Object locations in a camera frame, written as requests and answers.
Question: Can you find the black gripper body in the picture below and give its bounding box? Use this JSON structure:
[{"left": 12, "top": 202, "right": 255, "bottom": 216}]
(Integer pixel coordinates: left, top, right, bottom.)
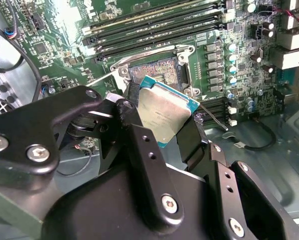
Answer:
[{"left": 40, "top": 162, "right": 217, "bottom": 240}]

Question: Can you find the silver-topped green CPU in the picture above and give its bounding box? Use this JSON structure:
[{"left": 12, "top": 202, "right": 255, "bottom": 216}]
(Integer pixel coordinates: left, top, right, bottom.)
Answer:
[{"left": 135, "top": 74, "right": 200, "bottom": 150}]

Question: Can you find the wire locking lever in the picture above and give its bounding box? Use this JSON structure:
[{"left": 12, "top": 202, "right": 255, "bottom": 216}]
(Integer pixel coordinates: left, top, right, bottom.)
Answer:
[{"left": 198, "top": 103, "right": 229, "bottom": 132}]

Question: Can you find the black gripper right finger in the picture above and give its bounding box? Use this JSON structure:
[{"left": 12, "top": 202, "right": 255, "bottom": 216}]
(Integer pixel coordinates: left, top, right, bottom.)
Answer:
[{"left": 175, "top": 114, "right": 299, "bottom": 240}]

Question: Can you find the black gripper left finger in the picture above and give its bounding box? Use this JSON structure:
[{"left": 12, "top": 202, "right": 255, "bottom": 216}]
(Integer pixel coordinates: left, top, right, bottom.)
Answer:
[{"left": 0, "top": 83, "right": 186, "bottom": 230}]

